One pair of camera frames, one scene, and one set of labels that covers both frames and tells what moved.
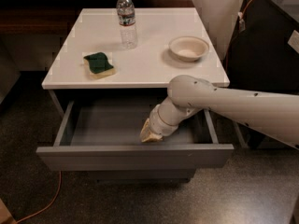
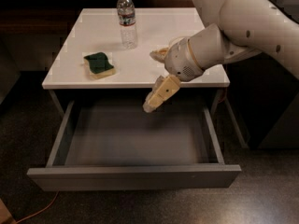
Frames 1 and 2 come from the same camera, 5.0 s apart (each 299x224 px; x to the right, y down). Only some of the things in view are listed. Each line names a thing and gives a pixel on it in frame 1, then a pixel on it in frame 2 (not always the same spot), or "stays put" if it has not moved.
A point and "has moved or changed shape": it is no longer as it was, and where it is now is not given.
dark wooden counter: [54, 17] stays put
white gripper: [158, 124] → [179, 60]
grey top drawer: [105, 135] has moved or changed shape
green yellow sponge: [98, 65] stays put
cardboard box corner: [6, 216] stays put
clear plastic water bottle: [126, 14] stays put
